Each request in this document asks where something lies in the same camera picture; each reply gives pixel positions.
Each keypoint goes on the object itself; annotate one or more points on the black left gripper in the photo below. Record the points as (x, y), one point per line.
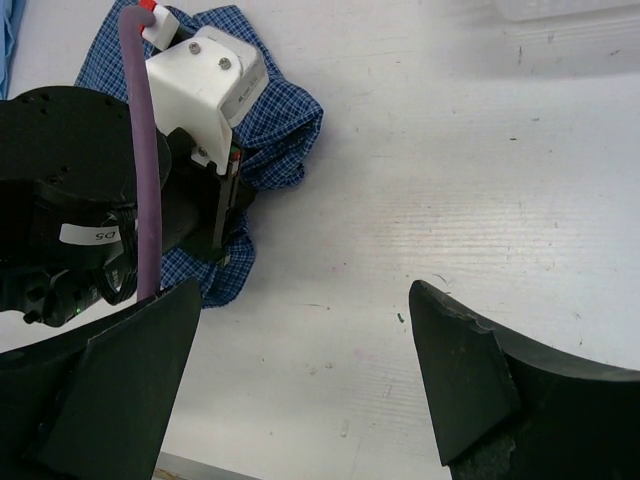
(201, 208)

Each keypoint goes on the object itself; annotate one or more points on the white plastic perforated basket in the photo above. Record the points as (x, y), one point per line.
(524, 10)

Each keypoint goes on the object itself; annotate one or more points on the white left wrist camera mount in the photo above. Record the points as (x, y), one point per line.
(204, 85)

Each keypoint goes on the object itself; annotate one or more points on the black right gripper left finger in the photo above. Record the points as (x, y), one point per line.
(95, 402)

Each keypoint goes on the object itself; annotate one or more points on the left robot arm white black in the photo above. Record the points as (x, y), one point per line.
(69, 203)

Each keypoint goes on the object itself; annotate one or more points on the folded light blue shirt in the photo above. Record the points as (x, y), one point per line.
(11, 16)

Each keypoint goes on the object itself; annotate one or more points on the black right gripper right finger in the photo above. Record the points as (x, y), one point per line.
(504, 406)

